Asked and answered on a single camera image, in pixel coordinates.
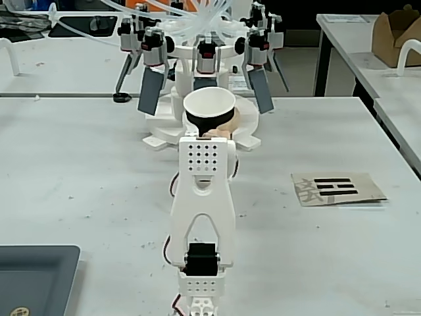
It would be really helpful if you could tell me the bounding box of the black shoulder servo cable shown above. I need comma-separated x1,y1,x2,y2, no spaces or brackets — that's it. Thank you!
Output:
163,234,174,264

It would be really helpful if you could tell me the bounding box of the printed cardboard card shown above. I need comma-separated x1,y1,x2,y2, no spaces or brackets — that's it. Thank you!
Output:
291,171,389,208

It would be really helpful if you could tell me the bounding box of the black flat mat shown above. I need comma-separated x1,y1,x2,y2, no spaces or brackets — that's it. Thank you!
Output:
48,14,118,39

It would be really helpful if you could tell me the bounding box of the white workshop table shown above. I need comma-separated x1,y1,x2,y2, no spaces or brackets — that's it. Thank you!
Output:
315,13,421,99
0,9,180,99
373,97,421,167

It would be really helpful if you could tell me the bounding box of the black wrist loop cable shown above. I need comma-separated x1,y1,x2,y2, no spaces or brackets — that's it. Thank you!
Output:
169,173,180,198

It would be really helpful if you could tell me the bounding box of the black paper cup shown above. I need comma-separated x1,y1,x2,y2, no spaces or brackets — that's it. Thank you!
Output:
183,87,237,138

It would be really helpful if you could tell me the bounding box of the white printed label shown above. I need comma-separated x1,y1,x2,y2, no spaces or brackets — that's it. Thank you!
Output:
228,75,251,93

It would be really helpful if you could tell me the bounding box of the white curved pipe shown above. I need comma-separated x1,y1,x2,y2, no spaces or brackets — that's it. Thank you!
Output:
0,38,21,77
396,38,421,77

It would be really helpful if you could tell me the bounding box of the grey thin-leg actuator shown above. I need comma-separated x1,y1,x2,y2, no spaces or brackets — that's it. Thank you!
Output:
114,14,145,95
251,3,290,93

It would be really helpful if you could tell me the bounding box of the white round machine base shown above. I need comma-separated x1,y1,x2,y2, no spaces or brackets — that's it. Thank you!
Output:
141,42,262,152

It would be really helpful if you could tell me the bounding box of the brown cardboard box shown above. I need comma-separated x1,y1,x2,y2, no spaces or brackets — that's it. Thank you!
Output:
371,3,421,69

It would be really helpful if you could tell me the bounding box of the dark crumpled bag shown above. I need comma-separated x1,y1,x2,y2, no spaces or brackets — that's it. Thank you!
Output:
0,3,53,32

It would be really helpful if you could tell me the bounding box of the dark grey tray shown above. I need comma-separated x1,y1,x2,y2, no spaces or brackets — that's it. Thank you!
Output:
0,244,82,316

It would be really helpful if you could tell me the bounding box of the clear plastic tubing bundle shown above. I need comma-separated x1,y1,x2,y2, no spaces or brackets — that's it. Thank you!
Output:
49,0,251,47

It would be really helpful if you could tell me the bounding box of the grey paddle actuator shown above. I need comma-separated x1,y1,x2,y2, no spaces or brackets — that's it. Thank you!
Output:
136,26,168,117
241,28,276,115
192,38,221,92

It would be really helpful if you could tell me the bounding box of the white paper sheet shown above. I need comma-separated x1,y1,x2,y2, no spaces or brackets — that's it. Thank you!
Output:
324,14,372,24

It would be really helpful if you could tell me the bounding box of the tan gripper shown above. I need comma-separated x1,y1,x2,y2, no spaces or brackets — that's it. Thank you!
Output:
202,108,240,141

